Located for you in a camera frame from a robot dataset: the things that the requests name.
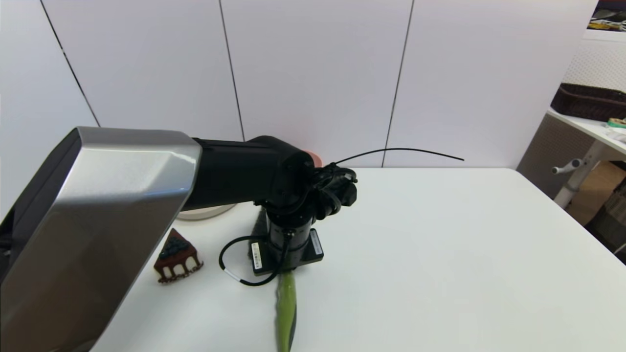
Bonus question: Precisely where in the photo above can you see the white desk crank handle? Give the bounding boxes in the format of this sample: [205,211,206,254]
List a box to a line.
[552,158,586,176]

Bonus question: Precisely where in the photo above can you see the grey brush with green handle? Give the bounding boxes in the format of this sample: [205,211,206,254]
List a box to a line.
[249,215,298,352]

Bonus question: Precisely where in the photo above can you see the chocolate cake slice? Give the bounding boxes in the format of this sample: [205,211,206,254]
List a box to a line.
[153,227,204,285]

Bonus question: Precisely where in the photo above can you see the grey perforated partition panel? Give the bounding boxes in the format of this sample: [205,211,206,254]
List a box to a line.
[517,113,595,199]

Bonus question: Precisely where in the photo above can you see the dark woven basket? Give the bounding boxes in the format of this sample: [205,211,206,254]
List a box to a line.
[551,83,626,122]

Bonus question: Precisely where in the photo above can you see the thin black cable tie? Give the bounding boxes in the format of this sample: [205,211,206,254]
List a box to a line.
[335,148,465,165]

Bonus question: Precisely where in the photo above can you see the white desk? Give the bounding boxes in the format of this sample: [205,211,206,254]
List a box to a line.
[546,109,626,210]

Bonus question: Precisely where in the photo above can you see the brown cardboard box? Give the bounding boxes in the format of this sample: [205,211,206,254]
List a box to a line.
[566,161,626,226]

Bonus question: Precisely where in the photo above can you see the black looping arm cable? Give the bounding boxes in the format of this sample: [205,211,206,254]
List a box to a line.
[219,235,294,287]

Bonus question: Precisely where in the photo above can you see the beige round plate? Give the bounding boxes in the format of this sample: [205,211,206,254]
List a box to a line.
[176,202,238,221]

